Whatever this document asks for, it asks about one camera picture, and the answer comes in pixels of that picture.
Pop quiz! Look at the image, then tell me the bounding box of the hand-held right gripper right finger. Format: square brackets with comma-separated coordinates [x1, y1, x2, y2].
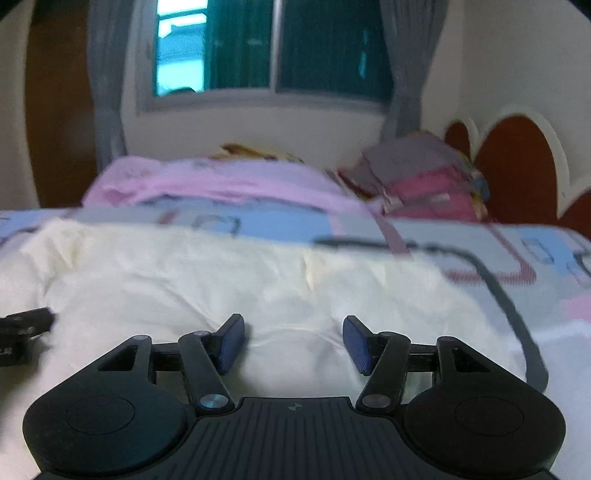
[342, 315, 498, 412]

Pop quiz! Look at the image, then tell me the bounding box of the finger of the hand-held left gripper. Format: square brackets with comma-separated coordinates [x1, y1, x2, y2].
[0, 307, 57, 340]

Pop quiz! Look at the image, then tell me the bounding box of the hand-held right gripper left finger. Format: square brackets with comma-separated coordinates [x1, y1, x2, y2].
[97, 314, 246, 414]

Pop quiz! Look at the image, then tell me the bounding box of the white puffer jacket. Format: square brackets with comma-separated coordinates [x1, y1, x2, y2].
[0, 218, 530, 480]

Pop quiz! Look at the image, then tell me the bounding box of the pink blanket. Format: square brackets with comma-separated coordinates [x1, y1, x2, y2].
[83, 156, 385, 219]

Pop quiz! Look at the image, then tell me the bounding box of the yellow printed pillow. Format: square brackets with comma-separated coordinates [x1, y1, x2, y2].
[219, 143, 305, 165]

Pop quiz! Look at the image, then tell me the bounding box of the bed with patterned sheet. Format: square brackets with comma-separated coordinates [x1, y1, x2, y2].
[0, 203, 591, 480]

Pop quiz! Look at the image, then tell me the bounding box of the brown wooden door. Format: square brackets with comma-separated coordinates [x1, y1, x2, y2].
[25, 9, 100, 209]

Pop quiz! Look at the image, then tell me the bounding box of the brown scalloped headboard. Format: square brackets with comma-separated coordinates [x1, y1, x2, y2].
[443, 104, 591, 228]

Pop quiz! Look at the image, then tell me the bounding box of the grey curtain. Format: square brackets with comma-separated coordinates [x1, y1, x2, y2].
[87, 0, 140, 160]
[379, 0, 451, 140]

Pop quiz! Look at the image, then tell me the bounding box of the sliding window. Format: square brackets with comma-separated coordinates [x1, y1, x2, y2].
[136, 0, 399, 114]

